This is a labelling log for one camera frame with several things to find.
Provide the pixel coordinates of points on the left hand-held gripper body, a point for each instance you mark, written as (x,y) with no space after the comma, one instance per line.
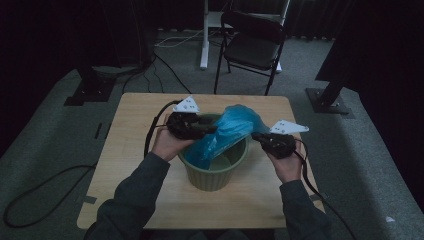
(181,126)

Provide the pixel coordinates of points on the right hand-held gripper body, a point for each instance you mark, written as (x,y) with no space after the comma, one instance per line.
(280,146)

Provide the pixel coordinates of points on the blue plastic bag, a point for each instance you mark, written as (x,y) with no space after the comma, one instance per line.
(230,130)

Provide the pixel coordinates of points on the green ribbed bin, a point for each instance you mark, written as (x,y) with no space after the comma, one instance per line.
(210,180)

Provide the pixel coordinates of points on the person's right hand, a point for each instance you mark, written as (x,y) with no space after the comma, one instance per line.
(288,168)

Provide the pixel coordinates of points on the person's left hand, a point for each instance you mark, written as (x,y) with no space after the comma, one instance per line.
(166,146)

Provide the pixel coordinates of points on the black metal stand base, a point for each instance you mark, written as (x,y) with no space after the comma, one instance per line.
(90,91)
(328,100)

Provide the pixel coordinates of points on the dark floor tape strip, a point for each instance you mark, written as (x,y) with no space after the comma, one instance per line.
(98,130)

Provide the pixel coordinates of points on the black folding chair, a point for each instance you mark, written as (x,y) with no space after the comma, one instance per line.
(253,50)

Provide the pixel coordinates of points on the grey tape piece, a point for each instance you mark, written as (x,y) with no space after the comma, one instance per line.
(89,199)

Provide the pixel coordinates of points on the dark curtain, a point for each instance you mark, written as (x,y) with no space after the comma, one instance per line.
(316,20)

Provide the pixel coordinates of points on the white paper scrap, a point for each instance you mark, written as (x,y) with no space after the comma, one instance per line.
(390,219)

